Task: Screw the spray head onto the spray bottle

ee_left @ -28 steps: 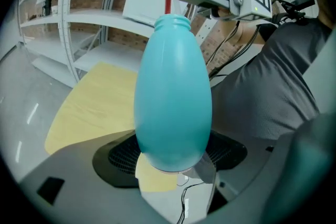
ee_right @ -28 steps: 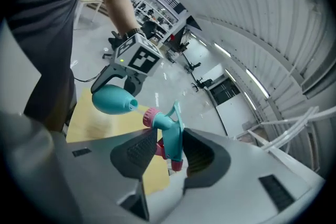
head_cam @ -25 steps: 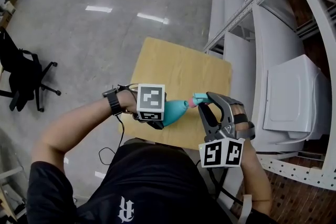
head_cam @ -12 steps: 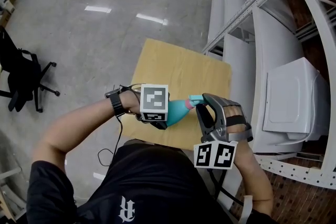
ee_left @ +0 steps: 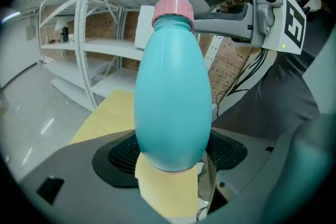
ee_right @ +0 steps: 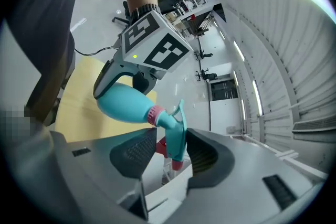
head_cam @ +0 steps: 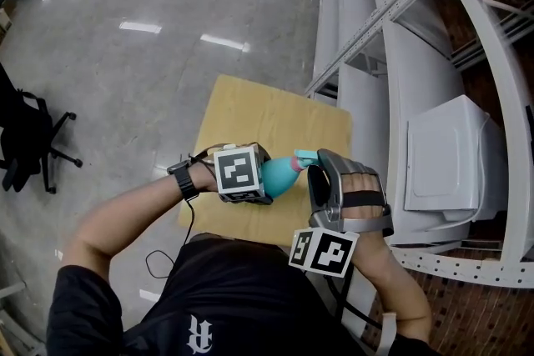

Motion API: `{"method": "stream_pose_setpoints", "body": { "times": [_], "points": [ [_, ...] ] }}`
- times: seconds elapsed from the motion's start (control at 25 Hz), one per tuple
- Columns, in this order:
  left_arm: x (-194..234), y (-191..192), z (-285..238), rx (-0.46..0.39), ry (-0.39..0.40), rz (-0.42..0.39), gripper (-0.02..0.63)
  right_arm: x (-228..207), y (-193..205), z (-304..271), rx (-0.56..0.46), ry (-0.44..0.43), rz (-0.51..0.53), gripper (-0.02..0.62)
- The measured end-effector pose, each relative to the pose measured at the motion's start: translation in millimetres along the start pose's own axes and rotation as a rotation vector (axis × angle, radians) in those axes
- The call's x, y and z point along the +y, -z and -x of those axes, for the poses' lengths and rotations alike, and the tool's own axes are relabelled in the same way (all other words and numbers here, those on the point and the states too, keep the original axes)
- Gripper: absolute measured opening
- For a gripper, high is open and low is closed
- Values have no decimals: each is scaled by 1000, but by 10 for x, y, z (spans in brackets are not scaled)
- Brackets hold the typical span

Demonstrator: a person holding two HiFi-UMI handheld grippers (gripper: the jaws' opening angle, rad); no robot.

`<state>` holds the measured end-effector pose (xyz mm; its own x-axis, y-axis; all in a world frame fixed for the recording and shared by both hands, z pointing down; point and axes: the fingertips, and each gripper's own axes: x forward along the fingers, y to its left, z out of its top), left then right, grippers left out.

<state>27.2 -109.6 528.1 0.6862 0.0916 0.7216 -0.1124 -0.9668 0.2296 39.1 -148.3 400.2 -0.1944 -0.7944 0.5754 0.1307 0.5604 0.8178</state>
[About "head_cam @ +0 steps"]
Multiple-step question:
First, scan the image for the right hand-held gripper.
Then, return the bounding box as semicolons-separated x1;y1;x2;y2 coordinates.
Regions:
288;148;395;280

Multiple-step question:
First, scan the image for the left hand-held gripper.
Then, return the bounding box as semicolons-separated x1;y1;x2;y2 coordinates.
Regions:
189;141;275;207

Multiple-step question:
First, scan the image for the person's left forearm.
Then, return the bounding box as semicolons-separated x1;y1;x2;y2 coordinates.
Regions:
62;168;220;277

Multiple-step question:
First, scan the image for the person's right forearm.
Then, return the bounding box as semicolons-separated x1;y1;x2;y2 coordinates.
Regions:
351;232;433;348

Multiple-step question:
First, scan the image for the person's right hand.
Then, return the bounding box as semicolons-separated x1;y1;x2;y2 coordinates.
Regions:
341;173;386;220

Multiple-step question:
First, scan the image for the black wristwatch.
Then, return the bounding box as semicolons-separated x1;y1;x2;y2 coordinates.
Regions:
166;161;201;202

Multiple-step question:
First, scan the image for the white microwave oven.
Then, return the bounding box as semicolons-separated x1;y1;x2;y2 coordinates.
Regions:
403;93;508;224

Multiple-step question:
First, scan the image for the person's black shirt torso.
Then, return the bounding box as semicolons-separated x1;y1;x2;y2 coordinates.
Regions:
45;232;444;356

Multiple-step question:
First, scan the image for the white metal shelving rack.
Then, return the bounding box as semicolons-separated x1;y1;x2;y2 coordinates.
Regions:
304;0;534;289

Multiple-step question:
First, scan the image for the black office chair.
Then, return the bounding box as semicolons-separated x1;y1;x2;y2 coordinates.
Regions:
0;62;84;195

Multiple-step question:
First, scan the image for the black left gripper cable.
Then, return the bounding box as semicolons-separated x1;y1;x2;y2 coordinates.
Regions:
144;195;197;279

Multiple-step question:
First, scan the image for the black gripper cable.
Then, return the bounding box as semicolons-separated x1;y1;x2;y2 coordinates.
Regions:
144;195;197;279
328;273;384;331

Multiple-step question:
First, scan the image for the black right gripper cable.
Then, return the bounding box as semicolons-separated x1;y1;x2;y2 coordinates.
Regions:
328;273;384;331

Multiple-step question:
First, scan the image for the white arm strap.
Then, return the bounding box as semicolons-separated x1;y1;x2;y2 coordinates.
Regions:
380;312;399;356

